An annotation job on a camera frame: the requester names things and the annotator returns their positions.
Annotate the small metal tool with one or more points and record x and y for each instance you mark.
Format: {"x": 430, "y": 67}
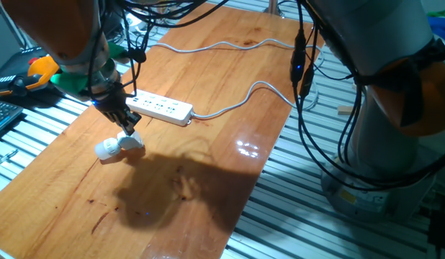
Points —
{"x": 6, "y": 157}

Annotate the white power strip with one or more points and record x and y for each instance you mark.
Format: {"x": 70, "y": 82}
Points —
{"x": 161, "y": 108}

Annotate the blue bag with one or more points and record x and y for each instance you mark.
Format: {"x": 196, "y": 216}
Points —
{"x": 444, "y": 32}

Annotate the wooden pole on metal foot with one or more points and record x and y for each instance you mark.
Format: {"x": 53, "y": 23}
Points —
{"x": 273, "y": 7}

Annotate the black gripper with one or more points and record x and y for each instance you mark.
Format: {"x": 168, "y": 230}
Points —
{"x": 111, "y": 102}

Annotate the orange wooden board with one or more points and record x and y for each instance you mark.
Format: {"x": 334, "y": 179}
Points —
{"x": 208, "y": 64}

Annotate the silver and orange robot arm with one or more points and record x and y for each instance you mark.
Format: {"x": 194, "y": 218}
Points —
{"x": 381, "y": 32}

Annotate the small wooden piece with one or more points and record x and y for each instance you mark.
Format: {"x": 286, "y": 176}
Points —
{"x": 344, "y": 110}

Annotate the black and orange teach pendant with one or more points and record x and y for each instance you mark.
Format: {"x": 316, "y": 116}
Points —
{"x": 42, "y": 70}

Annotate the black keyboard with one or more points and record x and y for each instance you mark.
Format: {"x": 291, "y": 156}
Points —
{"x": 3, "y": 115}

